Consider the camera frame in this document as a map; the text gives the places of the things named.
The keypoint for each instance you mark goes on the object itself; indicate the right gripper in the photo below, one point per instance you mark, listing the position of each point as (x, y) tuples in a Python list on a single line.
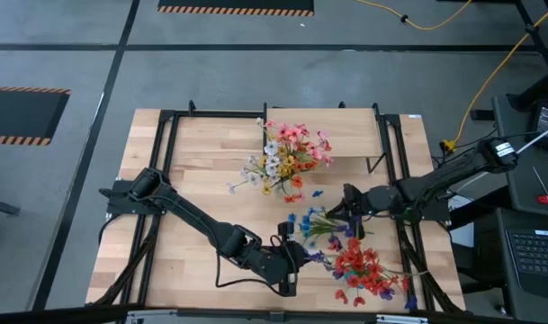
[(356, 204)]

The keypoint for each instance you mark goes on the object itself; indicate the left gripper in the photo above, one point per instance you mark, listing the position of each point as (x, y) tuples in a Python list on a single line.
[(293, 265)]

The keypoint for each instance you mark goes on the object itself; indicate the blue flower bunch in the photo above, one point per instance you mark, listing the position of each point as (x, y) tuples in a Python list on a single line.
[(306, 225)]

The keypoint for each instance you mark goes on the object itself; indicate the red flower bunch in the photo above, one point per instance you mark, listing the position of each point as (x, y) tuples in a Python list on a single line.
[(359, 265)]

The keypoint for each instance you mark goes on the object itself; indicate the orange flower bunch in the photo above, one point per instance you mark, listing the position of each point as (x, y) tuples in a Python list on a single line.
[(297, 181)]

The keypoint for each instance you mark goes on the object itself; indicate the purple flower bunch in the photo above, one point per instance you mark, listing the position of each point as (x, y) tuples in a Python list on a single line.
[(386, 293)]

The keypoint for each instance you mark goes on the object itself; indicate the pink flower bunch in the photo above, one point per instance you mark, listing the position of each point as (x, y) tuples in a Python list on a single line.
[(291, 133)]

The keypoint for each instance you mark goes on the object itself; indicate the white flower bunch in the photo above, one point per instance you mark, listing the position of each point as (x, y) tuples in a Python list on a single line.
[(271, 147)]

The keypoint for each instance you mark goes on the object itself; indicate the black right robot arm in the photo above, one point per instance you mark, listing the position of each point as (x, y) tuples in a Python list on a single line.
[(435, 184)]

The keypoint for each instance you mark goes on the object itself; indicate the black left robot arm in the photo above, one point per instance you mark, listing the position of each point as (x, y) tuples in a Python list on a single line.
[(188, 213)]

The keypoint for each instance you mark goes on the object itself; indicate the dark grey desk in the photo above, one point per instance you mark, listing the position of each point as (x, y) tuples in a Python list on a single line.
[(521, 193)]

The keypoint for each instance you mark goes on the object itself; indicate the black keyboard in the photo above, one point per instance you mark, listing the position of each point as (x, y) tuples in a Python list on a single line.
[(534, 252)]

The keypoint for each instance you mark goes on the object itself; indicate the white rod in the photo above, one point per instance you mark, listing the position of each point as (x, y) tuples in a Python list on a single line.
[(539, 137)]

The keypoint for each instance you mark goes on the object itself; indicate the black screen device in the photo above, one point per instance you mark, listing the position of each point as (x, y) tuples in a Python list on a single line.
[(545, 121)]

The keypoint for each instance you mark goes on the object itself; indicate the black stand leg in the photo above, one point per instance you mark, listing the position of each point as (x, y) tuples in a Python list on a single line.
[(539, 90)]

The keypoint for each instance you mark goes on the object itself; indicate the black mat orange stripes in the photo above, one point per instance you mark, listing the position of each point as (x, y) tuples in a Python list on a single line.
[(233, 4), (21, 114)]

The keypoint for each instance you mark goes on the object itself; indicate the wooden shelf black frame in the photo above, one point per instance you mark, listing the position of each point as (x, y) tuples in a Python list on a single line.
[(350, 130)]

